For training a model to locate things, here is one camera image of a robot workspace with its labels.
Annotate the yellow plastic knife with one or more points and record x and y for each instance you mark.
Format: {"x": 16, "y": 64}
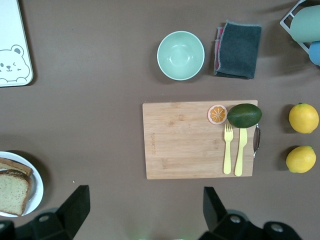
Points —
{"x": 240, "y": 155}

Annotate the mint green bowl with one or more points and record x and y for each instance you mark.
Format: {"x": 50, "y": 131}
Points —
{"x": 180, "y": 55}

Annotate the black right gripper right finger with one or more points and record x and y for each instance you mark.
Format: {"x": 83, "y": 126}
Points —
{"x": 217, "y": 220}

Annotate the cream bear print tray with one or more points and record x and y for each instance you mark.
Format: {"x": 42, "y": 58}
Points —
{"x": 12, "y": 30}

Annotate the green avocado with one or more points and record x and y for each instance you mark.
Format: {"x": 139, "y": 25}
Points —
{"x": 243, "y": 116}

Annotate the sage green cup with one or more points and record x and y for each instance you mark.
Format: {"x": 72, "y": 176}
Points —
{"x": 307, "y": 25}

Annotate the pink folded cloth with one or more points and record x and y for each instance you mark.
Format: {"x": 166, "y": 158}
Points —
{"x": 218, "y": 57}

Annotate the plain bread slice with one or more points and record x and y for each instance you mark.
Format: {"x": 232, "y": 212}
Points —
{"x": 11, "y": 195}

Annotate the bamboo cutting board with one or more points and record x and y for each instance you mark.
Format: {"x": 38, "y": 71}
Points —
{"x": 180, "y": 140}

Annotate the blue cup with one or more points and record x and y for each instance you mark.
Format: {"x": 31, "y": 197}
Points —
{"x": 315, "y": 53}

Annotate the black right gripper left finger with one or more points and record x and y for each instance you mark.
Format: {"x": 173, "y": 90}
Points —
{"x": 72, "y": 215}

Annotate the yellow plastic fork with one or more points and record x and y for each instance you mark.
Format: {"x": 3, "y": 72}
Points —
{"x": 227, "y": 155}

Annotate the dark grey folded cloth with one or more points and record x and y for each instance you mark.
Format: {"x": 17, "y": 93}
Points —
{"x": 237, "y": 50}

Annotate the orange fruit slice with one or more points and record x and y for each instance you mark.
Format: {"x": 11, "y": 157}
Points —
{"x": 217, "y": 114}

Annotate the white round plate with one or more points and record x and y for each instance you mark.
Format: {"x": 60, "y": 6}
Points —
{"x": 37, "y": 190}

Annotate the yellow lemon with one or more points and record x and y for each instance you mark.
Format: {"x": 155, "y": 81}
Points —
{"x": 300, "y": 160}
{"x": 303, "y": 118}

